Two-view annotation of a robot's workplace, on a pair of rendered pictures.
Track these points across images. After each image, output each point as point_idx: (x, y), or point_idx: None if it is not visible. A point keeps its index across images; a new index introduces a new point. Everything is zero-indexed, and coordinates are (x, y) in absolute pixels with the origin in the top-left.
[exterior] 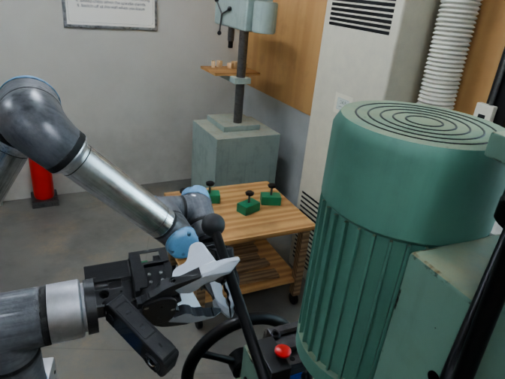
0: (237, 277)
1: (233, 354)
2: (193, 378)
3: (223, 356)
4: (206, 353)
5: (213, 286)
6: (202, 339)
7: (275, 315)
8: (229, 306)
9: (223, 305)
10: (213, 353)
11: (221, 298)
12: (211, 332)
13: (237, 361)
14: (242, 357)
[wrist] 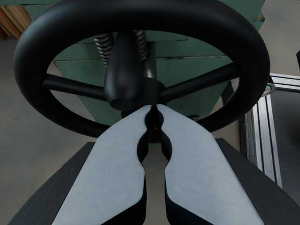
0: (25, 224)
1: (159, 100)
2: (233, 95)
3: (185, 82)
4: (231, 63)
5: (225, 187)
6: (260, 35)
7: (38, 15)
8: (149, 119)
9: (176, 112)
10: (210, 72)
11: (182, 130)
12: (243, 17)
13: (158, 85)
14: (147, 84)
